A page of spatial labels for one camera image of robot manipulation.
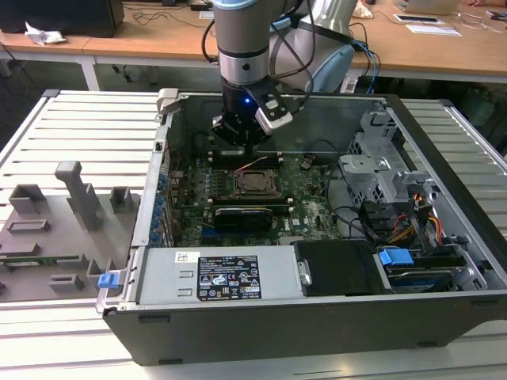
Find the small silver CPU plate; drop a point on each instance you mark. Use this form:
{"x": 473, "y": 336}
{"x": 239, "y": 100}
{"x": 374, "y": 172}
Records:
{"x": 257, "y": 181}

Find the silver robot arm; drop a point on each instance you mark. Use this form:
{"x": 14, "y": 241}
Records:
{"x": 241, "y": 35}

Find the RAM slot with white clip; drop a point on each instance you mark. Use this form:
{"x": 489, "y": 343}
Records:
{"x": 269, "y": 162}
{"x": 283, "y": 209}
{"x": 269, "y": 155}
{"x": 253, "y": 201}

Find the CPU socket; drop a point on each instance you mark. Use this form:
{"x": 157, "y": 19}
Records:
{"x": 237, "y": 196}

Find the wooden desk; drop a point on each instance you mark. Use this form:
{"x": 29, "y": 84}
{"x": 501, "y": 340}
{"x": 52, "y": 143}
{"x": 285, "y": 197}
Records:
{"x": 158, "y": 39}

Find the black graphics card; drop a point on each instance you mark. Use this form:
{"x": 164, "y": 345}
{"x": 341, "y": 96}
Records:
{"x": 243, "y": 219}

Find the green motherboard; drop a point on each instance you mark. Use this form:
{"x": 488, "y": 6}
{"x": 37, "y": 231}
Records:
{"x": 313, "y": 213}

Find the metal drive cage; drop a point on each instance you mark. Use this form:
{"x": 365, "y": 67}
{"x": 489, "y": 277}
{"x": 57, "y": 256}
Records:
{"x": 364, "y": 174}

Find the white crumpled object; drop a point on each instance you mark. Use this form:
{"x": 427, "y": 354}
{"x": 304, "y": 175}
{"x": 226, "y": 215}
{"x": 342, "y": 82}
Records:
{"x": 365, "y": 11}

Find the grey power supply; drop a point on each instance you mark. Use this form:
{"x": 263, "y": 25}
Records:
{"x": 166, "y": 277}

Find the black plastic shroud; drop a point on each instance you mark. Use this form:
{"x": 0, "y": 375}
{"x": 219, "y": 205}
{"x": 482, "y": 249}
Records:
{"x": 336, "y": 269}

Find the flat dark tablet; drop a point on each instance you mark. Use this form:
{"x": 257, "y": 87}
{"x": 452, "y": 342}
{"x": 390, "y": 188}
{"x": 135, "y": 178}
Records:
{"x": 416, "y": 18}

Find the black box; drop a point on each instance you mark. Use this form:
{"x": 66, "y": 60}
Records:
{"x": 59, "y": 17}

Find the white paper sheet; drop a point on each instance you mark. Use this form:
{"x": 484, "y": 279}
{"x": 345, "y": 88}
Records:
{"x": 433, "y": 30}

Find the grey laptop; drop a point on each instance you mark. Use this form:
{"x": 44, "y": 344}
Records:
{"x": 424, "y": 4}

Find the crumpled white paper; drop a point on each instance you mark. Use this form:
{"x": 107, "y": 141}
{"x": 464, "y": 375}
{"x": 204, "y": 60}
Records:
{"x": 43, "y": 35}

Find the blue disk carrier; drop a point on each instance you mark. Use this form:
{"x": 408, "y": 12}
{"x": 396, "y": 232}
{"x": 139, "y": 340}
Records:
{"x": 395, "y": 261}

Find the blue case latch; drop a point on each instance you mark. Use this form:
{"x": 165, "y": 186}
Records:
{"x": 107, "y": 281}

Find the grey parts rack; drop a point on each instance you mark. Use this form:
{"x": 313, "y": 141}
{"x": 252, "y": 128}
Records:
{"x": 51, "y": 237}

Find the black PC case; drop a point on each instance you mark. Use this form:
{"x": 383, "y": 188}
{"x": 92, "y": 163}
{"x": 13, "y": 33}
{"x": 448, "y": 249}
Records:
{"x": 277, "y": 336}

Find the green RAM stick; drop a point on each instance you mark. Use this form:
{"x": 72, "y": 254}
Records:
{"x": 59, "y": 259}

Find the hard disk with blue label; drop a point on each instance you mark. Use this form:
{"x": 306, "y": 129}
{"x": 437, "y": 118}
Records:
{"x": 420, "y": 283}

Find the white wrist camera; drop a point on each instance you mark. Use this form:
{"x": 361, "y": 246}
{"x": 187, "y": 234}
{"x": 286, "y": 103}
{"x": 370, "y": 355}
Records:
{"x": 274, "y": 117}

